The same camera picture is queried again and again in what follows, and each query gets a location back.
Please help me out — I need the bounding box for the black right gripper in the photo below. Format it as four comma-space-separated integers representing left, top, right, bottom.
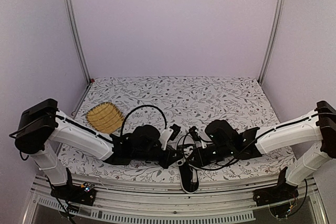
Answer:
186, 143, 233, 168

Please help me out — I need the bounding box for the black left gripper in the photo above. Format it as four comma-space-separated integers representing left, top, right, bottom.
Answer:
132, 145, 184, 169

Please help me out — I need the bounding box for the black white canvas sneaker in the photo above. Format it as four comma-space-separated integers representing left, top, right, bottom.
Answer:
176, 144, 199, 194

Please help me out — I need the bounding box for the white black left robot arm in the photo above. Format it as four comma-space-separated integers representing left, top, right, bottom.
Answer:
9, 99, 182, 200

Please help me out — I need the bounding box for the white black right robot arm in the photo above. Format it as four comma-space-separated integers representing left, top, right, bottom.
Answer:
195, 101, 335, 201

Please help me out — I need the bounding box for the yellow woven bamboo basket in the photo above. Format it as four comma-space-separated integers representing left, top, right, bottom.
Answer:
86, 102, 124, 134

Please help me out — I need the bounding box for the floral patterned table mat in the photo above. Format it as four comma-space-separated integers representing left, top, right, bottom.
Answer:
56, 76, 297, 184

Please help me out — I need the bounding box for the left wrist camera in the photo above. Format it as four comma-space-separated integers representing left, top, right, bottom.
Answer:
159, 124, 181, 151

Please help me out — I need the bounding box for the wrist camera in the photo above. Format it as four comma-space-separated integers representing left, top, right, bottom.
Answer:
188, 126, 207, 149
159, 124, 181, 151

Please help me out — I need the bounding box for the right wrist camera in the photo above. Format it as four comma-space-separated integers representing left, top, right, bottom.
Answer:
188, 126, 207, 149

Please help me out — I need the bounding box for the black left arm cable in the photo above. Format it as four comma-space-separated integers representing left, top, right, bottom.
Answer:
121, 104, 169, 138

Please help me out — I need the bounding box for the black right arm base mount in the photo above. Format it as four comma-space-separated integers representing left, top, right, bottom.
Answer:
253, 167, 299, 206

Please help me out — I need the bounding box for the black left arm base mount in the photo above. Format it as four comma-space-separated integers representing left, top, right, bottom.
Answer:
50, 168, 97, 206

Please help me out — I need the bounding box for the right rear aluminium frame post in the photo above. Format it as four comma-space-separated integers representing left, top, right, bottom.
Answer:
258, 0, 285, 87

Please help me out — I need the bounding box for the aluminium frame post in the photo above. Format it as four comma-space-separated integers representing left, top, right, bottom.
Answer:
64, 0, 91, 84
258, 0, 285, 87

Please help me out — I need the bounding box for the left rear aluminium frame post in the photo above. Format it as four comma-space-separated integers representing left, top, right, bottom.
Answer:
64, 0, 91, 84

